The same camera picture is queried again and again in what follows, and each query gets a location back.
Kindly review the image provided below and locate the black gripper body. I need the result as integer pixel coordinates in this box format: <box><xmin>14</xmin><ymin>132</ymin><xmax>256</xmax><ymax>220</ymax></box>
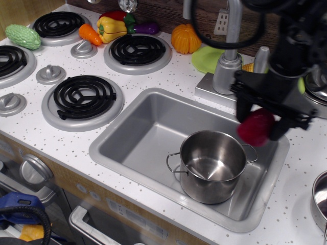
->
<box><xmin>230</xmin><ymin>71</ymin><xmax>318</xmax><ymax>130</ymax></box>

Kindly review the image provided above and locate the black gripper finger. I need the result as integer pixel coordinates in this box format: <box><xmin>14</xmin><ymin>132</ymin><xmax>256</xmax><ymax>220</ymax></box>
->
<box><xmin>236</xmin><ymin>93</ymin><xmax>254</xmax><ymax>123</ymax></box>
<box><xmin>269</xmin><ymin>117</ymin><xmax>296</xmax><ymax>141</ymax></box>

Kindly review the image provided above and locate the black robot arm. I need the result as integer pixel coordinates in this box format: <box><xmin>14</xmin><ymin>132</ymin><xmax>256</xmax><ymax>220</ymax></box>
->
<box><xmin>231</xmin><ymin>1</ymin><xmax>326</xmax><ymax>140</ymax></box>

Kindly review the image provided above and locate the stainless steel pot in sink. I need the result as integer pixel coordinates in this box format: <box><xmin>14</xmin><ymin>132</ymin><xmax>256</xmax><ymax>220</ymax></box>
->
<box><xmin>177</xmin><ymin>130</ymin><xmax>258</xmax><ymax>204</ymax></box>

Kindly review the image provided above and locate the steel pot at right edge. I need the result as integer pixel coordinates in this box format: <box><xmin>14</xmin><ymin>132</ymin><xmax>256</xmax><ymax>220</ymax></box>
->
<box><xmin>310</xmin><ymin>171</ymin><xmax>326</xmax><ymax>244</ymax></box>

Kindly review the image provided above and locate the silver toy faucet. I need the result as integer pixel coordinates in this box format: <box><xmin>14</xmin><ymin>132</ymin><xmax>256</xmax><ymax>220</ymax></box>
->
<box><xmin>195</xmin><ymin>0</ymin><xmax>243</xmax><ymax>109</ymax></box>

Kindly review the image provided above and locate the yellow toy corn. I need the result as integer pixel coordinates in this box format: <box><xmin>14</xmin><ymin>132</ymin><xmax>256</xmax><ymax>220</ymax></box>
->
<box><xmin>242</xmin><ymin>63</ymin><xmax>254</xmax><ymax>72</ymax></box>

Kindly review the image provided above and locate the white toy spatula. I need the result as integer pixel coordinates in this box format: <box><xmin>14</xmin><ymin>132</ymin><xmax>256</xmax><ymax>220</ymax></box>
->
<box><xmin>214</xmin><ymin>9</ymin><xmax>229</xmax><ymax>36</ymax></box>

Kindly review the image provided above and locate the orange toy pumpkin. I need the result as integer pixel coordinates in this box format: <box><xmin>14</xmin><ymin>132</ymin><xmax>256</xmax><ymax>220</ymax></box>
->
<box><xmin>171</xmin><ymin>23</ymin><xmax>202</xmax><ymax>54</ymax></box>

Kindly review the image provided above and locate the purple toy eggplant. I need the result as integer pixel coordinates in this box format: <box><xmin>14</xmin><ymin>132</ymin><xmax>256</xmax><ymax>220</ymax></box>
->
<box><xmin>132</xmin><ymin>22</ymin><xmax>160</xmax><ymax>35</ymax></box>

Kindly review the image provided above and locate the back right stove burner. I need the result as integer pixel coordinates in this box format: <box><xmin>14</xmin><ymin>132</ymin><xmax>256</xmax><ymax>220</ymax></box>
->
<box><xmin>104</xmin><ymin>34</ymin><xmax>172</xmax><ymax>76</ymax></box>

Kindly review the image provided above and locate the stove burner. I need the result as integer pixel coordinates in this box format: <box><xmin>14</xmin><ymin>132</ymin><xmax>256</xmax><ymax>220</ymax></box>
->
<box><xmin>41</xmin><ymin>75</ymin><xmax>124</xmax><ymax>132</ymax></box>
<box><xmin>29</xmin><ymin>11</ymin><xmax>90</xmax><ymax>46</ymax></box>
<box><xmin>1</xmin><ymin>45</ymin><xmax>37</xmax><ymax>89</ymax></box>
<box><xmin>104</xmin><ymin>34</ymin><xmax>172</xmax><ymax>76</ymax></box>

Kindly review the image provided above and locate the red toy bell pepper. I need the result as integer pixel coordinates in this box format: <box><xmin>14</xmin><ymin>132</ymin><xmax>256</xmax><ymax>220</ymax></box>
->
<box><xmin>99</xmin><ymin>10</ymin><xmax>136</xmax><ymax>32</ymax></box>

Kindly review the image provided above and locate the yellow toy bell pepper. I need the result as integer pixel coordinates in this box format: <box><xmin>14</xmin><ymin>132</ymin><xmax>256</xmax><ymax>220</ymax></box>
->
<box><xmin>97</xmin><ymin>16</ymin><xmax>127</xmax><ymax>43</ymax></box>

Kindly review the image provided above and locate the front right stove burner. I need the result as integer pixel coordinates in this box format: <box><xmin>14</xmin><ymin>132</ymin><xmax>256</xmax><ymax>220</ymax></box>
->
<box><xmin>41</xmin><ymin>75</ymin><xmax>124</xmax><ymax>132</ymax></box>

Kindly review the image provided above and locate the silver stove knob top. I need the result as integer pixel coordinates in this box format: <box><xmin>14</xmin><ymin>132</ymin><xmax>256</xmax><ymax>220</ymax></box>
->
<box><xmin>71</xmin><ymin>40</ymin><xmax>98</xmax><ymax>59</ymax></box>

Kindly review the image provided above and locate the silver stove knob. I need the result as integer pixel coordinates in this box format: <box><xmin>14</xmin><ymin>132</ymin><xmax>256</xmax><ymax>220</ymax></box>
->
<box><xmin>1</xmin><ymin>93</ymin><xmax>27</xmax><ymax>117</ymax></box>
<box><xmin>71</xmin><ymin>40</ymin><xmax>98</xmax><ymax>59</ymax></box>
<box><xmin>36</xmin><ymin>65</ymin><xmax>66</xmax><ymax>85</ymax></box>

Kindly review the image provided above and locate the orange toy carrot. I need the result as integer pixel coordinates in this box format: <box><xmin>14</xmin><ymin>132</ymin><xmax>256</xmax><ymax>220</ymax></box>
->
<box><xmin>78</xmin><ymin>23</ymin><xmax>102</xmax><ymax>46</ymax></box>

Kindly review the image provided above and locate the silver stove knob middle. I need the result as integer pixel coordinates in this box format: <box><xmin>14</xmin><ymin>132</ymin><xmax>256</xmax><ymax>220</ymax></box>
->
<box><xmin>36</xmin><ymin>65</ymin><xmax>66</xmax><ymax>85</ymax></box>

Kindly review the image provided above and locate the back left stove burner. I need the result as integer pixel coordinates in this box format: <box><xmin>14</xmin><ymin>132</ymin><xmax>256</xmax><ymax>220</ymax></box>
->
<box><xmin>29</xmin><ymin>11</ymin><xmax>90</xmax><ymax>46</ymax></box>

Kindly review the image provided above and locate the silver oven dial knob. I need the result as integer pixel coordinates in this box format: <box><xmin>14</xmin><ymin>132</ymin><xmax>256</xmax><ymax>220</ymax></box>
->
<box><xmin>19</xmin><ymin>154</ymin><xmax>54</xmax><ymax>185</ymax></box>

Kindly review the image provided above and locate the green toy bitter gourd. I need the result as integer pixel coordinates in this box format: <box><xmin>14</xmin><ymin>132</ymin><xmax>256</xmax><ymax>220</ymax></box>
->
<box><xmin>5</xmin><ymin>24</ymin><xmax>41</xmax><ymax>50</ymax></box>

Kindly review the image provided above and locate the front left stove burner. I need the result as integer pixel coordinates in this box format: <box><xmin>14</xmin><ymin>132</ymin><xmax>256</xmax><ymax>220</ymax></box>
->
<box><xmin>1</xmin><ymin>45</ymin><xmax>37</xmax><ymax>89</ymax></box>

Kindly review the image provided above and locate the silver stove knob bottom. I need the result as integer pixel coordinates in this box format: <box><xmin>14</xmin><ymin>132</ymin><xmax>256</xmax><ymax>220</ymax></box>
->
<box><xmin>1</xmin><ymin>93</ymin><xmax>27</xmax><ymax>117</ymax></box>

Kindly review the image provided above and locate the blue clamp tool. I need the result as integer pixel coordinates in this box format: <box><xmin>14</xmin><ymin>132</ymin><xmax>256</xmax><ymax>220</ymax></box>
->
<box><xmin>1</xmin><ymin>192</ymin><xmax>45</xmax><ymax>230</ymax></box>

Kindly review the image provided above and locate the yellow cloth bottom left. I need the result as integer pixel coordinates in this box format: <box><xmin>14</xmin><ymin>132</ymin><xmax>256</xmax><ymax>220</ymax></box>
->
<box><xmin>19</xmin><ymin>225</ymin><xmax>44</xmax><ymax>241</ymax></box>

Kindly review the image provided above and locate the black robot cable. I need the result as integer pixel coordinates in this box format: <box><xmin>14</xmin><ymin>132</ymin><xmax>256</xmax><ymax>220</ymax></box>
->
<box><xmin>190</xmin><ymin>0</ymin><xmax>266</xmax><ymax>50</ymax></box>

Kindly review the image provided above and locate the silver hanging utensil handle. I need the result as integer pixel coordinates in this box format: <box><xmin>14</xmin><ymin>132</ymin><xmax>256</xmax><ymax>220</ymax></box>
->
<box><xmin>182</xmin><ymin>0</ymin><xmax>192</xmax><ymax>20</ymax></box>

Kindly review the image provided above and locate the silver oven door handle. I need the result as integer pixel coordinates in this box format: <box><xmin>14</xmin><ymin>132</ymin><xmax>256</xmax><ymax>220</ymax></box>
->
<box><xmin>69</xmin><ymin>205</ymin><xmax>120</xmax><ymax>245</ymax></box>

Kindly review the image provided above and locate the black hose bottom left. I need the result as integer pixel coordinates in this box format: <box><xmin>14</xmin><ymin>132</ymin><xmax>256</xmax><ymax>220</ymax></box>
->
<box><xmin>0</xmin><ymin>206</ymin><xmax>52</xmax><ymax>245</ymax></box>

